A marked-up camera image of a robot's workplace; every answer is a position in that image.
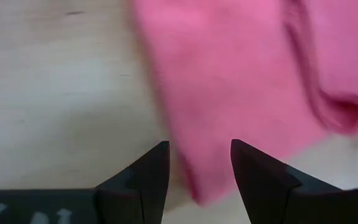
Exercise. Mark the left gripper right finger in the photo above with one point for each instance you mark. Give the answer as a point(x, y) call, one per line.
point(269, 189)

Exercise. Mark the pink microfiber towel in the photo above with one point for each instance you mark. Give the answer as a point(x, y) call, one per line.
point(228, 77)

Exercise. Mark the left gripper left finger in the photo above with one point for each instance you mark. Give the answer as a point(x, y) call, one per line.
point(145, 186)

